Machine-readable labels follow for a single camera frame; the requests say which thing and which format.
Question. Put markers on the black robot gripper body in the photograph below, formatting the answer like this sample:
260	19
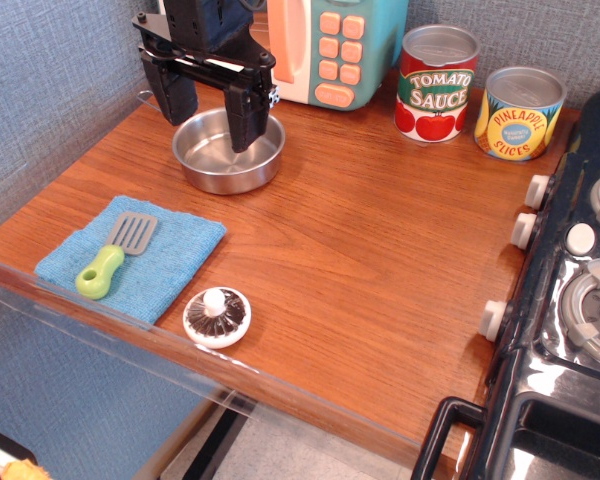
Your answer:
212	47

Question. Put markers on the clear acrylic table guard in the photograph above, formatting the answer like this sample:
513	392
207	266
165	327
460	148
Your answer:
86	394

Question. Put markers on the black toy stove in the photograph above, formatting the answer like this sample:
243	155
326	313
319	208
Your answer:
541	417

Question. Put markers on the pineapple slices can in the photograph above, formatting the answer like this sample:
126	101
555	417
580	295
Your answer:
519	111

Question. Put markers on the teal toy microwave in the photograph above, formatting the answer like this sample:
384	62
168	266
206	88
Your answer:
334	54

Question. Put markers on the tomato sauce can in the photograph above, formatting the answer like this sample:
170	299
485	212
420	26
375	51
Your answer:
436	75

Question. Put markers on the yellow object at corner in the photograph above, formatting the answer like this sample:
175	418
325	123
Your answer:
24	470

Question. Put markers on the white toy mushroom slice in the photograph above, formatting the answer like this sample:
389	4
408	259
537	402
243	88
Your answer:
217	317

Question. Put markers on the blue folded cloth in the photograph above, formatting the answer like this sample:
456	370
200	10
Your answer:
145	285

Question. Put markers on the white stove knob front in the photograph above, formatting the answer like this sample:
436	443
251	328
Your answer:
491	319

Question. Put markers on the white stove knob rear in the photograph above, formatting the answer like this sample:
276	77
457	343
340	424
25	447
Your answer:
536	191

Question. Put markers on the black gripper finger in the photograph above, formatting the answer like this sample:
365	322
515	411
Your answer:
247	110
176	94

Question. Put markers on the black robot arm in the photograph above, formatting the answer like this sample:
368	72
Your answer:
208	42

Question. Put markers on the stainless steel pan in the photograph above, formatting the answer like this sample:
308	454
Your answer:
202	145

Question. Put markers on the white stove knob middle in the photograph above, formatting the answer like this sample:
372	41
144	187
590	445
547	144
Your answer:
522	230

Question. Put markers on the white stove knob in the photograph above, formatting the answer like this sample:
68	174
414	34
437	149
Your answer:
491	319
522	230
536	191

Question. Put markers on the grey spatula green handle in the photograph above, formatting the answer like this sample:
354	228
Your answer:
129	236

